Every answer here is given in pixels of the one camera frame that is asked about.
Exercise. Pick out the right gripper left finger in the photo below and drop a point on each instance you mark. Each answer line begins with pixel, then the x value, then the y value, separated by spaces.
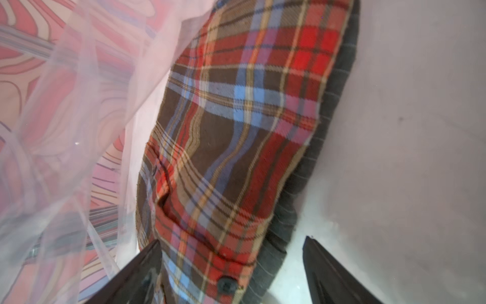
pixel 136 282

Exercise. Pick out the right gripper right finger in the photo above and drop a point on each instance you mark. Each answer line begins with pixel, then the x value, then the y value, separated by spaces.
pixel 328 281

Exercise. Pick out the multicolour tartan plaid shirt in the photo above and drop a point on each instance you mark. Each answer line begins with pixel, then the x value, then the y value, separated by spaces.
pixel 240 107

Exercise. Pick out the dark grey pinstripe shirt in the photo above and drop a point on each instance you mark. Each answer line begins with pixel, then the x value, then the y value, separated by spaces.
pixel 273 251

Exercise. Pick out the clear plastic vacuum bag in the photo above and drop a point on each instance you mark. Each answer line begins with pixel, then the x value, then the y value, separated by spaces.
pixel 74 75

